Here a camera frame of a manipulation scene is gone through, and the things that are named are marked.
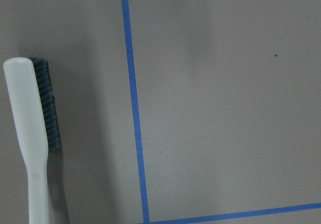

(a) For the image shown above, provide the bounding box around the beige hand brush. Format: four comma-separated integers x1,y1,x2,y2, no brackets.
3,57,60,223

